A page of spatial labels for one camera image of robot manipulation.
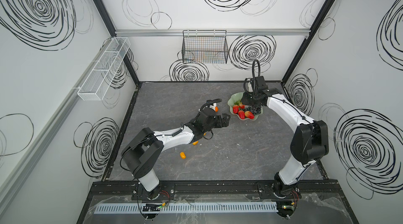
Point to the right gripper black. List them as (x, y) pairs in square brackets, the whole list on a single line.
[(252, 99)]

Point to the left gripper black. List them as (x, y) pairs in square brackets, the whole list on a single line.
[(217, 120)]

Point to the light green wavy fruit bowl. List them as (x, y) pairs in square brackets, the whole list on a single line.
[(235, 100)]

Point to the dark fake grape bunch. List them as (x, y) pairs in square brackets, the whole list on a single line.
[(254, 110)]

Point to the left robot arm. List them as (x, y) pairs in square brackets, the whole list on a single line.
[(141, 154)]

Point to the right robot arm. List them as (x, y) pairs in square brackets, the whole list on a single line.
[(310, 140)]

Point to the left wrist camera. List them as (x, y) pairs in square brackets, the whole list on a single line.
[(213, 106)]

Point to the black wire wall basket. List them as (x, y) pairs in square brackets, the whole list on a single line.
[(205, 46)]

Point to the white slotted cable duct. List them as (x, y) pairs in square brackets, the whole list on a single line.
[(181, 208)]

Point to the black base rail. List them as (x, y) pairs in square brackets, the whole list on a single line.
[(264, 189)]

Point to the white mesh wall shelf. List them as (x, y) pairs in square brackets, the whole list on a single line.
[(108, 70)]

